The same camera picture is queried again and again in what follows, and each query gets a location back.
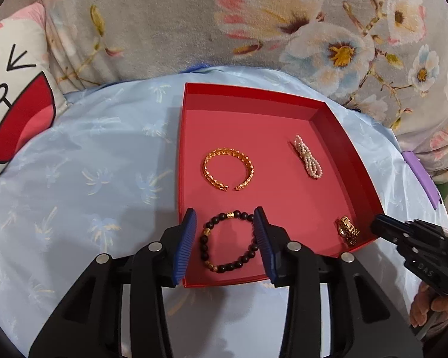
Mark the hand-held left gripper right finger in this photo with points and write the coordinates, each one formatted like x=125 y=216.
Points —
x=263 y=247

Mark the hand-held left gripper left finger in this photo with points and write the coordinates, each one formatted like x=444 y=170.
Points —
x=184 y=246

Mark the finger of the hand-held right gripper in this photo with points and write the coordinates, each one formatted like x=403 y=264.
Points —
x=387 y=227

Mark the red tray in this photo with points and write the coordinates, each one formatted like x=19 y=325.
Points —
x=268 y=149

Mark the person's right hand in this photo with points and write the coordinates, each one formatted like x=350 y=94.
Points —
x=420 y=305

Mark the gold wrist watch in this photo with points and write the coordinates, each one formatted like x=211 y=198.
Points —
x=347 y=229

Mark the purple plastic object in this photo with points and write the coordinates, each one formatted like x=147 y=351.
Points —
x=422 y=177

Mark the gold cuff bangle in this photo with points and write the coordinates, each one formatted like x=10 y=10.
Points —
x=224 y=158

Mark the light blue printed cloth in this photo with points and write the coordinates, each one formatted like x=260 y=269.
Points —
x=78 y=179

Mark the grey floral blanket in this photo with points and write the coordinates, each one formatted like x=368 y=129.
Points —
x=153 y=18

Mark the white cartoon pillow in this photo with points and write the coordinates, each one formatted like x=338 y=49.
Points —
x=11 y=93

